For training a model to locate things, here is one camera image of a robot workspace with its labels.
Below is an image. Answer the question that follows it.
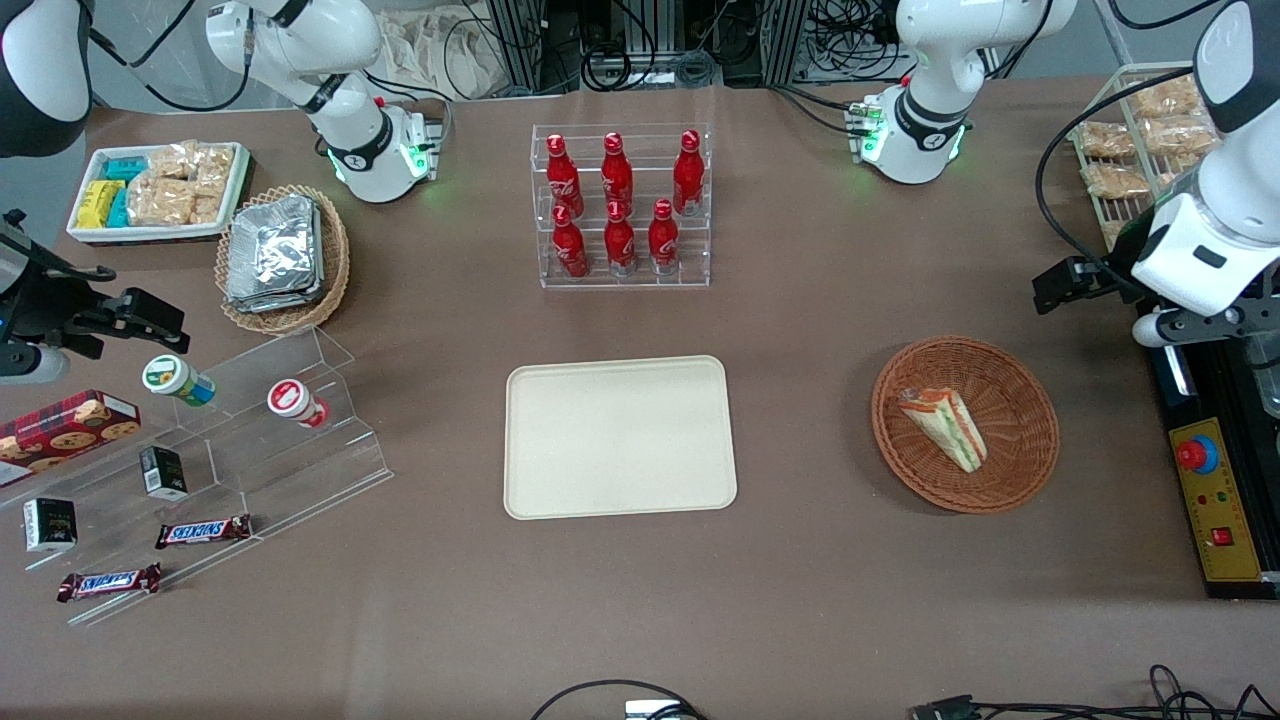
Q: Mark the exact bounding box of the small black carton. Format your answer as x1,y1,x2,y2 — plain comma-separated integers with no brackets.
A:
22,496,79,554
138,445,190,502

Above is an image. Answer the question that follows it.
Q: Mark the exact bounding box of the red lid yogurt cup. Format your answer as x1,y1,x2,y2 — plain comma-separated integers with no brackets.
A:
266,377,330,430

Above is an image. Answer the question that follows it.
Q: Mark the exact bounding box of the beige plastic tray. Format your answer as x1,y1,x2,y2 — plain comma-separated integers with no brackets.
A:
504,355,739,522

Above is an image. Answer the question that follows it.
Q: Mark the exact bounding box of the white wire rack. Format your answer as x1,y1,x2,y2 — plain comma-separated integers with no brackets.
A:
1068,62,1219,257

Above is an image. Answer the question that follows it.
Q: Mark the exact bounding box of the red tartan cookie box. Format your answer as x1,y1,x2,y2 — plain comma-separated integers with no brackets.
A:
0,389,142,489

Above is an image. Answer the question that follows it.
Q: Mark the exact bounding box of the aluminium frame post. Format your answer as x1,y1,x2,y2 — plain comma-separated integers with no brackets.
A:
487,0,547,97
764,0,812,87

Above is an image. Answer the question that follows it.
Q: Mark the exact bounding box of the Snickers chocolate bar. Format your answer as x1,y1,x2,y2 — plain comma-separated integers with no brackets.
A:
154,513,254,551
56,562,163,604

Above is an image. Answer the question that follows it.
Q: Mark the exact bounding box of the clear acrylic bottle rack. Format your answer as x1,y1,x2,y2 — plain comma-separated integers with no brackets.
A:
530,122,713,291

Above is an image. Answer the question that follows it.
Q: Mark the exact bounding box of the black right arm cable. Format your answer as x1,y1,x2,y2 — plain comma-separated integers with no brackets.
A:
88,0,253,113

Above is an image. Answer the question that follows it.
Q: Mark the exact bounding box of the white crumpled cloth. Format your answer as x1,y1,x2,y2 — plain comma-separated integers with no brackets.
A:
377,8,503,102

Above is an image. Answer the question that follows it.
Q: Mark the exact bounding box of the clear acrylic stepped shelf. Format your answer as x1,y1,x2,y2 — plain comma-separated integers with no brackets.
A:
0,325,395,630

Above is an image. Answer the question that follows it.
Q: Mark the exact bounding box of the black box yellow control panel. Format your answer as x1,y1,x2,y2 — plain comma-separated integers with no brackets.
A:
1140,338,1280,602

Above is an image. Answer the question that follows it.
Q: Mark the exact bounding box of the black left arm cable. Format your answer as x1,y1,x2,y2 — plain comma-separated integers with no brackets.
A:
1034,64,1206,293

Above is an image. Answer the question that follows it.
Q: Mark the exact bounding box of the black looped cable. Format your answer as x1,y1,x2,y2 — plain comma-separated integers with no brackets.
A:
529,679,707,720

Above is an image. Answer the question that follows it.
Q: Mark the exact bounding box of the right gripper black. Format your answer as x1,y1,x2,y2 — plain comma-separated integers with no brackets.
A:
0,212,191,361

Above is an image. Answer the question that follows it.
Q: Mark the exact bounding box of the red cola bottle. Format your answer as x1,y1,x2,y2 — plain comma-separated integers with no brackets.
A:
672,129,706,217
601,131,635,212
648,198,682,275
545,133,585,217
604,200,638,277
552,205,590,279

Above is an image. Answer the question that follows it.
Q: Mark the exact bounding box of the silver foil pouch stack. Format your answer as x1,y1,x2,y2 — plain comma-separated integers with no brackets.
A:
224,194,327,314

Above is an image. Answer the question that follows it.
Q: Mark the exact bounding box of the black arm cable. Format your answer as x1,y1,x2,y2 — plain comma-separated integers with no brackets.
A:
88,0,253,113
1034,64,1206,293

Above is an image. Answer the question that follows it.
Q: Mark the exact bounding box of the green lid yogurt cup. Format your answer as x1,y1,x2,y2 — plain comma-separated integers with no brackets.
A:
141,354,217,409

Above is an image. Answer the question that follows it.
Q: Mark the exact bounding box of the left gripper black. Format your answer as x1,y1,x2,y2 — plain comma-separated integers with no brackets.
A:
1035,256,1280,347

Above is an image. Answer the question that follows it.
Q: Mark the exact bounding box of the black cable with connector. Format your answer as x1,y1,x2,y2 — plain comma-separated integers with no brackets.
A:
909,664,1280,720

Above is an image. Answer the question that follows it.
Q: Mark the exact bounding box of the clear plastic container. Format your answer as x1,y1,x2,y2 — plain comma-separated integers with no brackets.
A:
1248,333,1280,418

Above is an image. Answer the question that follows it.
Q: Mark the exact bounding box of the round brown wicker basket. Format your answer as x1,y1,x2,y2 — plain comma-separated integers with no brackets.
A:
870,335,1061,516

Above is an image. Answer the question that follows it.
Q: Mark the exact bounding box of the white rectangular snack tray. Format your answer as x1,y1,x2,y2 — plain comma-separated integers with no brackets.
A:
66,141,252,247

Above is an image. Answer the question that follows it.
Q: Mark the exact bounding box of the black cable bundle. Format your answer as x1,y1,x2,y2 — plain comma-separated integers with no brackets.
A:
545,0,769,93

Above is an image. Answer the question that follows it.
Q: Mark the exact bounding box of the triangle sandwich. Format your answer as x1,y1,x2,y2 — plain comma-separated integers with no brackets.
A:
897,387,990,474

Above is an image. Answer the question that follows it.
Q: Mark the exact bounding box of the red emergency stop button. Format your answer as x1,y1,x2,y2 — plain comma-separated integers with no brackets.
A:
1176,434,1222,477

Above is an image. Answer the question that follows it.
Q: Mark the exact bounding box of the oval tan wicker basket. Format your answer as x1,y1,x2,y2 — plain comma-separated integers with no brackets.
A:
214,183,352,336

